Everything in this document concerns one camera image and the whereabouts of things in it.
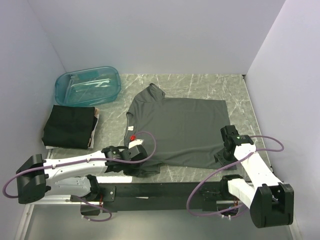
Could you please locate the grey t-shirt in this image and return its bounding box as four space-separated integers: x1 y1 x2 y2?
123 83 230 178

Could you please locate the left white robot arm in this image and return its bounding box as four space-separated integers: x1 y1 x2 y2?
16 144 148 204

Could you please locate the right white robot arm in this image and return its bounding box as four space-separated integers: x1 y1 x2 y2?
214 125 294 228

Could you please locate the black base beam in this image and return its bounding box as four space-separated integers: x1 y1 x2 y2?
83 181 235 213

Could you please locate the folded black t-shirt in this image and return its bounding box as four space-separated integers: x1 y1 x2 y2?
42 105 98 150

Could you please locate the teal plastic bin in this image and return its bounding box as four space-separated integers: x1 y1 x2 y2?
54 66 122 107

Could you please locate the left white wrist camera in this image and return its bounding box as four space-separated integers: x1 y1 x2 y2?
128 135 144 149

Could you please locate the aluminium frame rail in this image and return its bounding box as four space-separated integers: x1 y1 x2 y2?
34 157 87 205

